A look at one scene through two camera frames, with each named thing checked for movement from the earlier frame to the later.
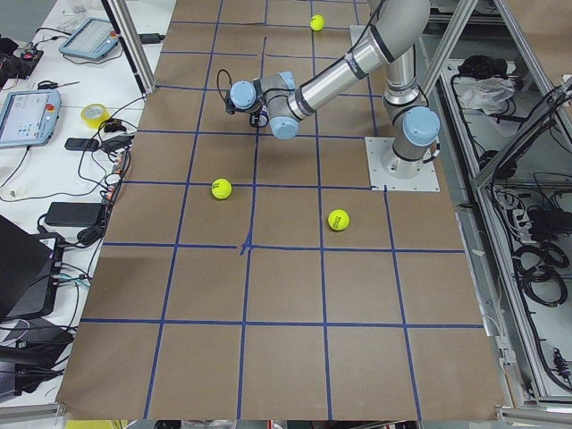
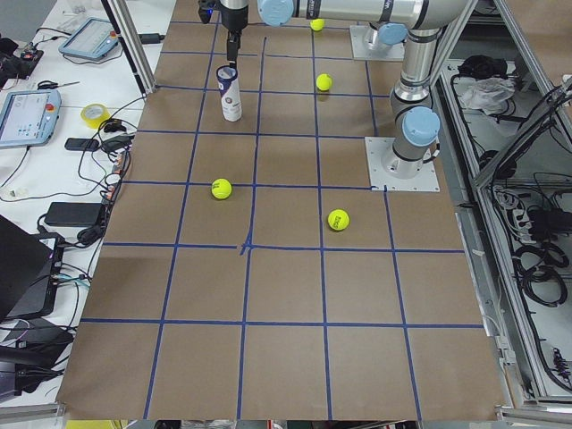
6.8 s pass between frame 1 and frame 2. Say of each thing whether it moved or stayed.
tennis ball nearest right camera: stayed
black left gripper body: moved
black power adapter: stayed
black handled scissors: stayed
